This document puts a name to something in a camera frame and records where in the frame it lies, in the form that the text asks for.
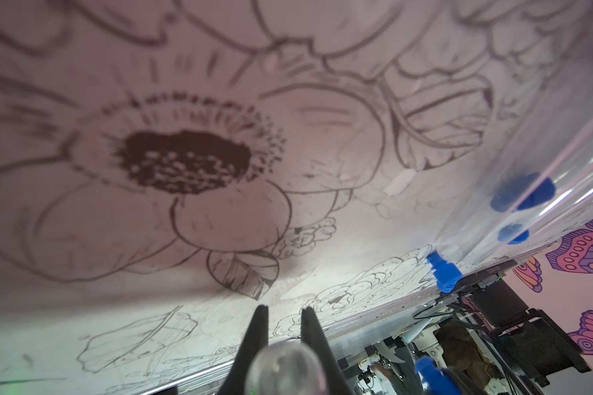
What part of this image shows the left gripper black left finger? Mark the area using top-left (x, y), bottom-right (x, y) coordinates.
top-left (217, 304), bottom-right (268, 395)

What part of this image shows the blue stopper four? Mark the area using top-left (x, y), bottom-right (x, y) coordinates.
top-left (490, 172), bottom-right (556, 212)

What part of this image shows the blue stopper five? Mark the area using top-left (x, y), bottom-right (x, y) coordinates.
top-left (427, 251), bottom-right (464, 294)

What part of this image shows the blue stopper seven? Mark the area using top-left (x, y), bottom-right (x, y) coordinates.
top-left (414, 356), bottom-right (462, 395)

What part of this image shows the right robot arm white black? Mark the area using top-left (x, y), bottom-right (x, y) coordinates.
top-left (438, 260), bottom-right (591, 394)

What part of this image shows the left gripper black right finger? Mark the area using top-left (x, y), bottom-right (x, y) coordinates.
top-left (301, 307), bottom-right (353, 395)

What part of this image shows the test tube blue stopper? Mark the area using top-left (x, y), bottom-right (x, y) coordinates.
top-left (434, 59), bottom-right (593, 265)
top-left (245, 342), bottom-right (329, 395)

